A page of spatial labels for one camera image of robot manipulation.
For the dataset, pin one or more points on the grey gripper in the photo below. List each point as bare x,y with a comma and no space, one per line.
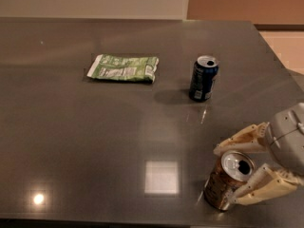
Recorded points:
287,140

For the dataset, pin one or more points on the green jalapeno chip bag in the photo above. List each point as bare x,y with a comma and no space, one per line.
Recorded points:
126,69

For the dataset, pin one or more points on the orange soda can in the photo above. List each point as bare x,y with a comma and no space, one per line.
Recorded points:
231,171

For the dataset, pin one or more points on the dark blue soda can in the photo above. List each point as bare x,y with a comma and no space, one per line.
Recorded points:
205,70

